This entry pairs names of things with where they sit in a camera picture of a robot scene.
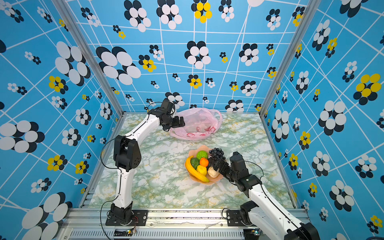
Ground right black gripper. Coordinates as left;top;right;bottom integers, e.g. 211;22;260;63
212;158;239;183

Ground black fake grapes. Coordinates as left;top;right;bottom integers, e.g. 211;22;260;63
209;148;226;161

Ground orange fake carrot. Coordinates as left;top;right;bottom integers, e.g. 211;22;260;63
200;158;209;168

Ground yellow fake lemon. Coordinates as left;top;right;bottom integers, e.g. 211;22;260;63
196;165;208;176

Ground pink plastic bag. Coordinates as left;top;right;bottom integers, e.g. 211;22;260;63
169;108;223;141

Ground green fake lime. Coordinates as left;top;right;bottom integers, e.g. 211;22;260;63
196;151;209;160

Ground dark fake avocado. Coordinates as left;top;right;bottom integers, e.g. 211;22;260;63
190;158;200;170

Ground yellow fake banana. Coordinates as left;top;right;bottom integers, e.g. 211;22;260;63
185;156;210;183

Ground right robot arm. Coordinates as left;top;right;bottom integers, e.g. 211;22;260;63
209;148;320;240

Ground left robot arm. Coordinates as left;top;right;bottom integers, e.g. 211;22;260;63
106;99;185;226

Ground right green circuit board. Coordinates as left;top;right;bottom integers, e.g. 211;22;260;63
243;229;263;240

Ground green circuit board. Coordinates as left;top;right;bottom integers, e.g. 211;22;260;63
243;229;263;240
114;229;137;237

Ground left green circuit board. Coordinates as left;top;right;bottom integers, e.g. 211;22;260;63
114;229;137;237

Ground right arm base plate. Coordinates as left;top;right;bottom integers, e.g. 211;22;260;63
224;210;254;227

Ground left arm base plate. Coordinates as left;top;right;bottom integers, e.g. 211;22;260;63
106;209;149;227

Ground aluminium front rail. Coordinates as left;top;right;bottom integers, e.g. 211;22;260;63
56;208;318;240

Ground left aluminium corner post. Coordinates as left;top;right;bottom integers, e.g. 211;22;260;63
53;1;124;116

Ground aluminium corner post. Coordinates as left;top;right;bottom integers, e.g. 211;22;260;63
53;1;124;116
259;0;321;118

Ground right aluminium corner post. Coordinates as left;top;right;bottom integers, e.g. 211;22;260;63
259;0;321;118

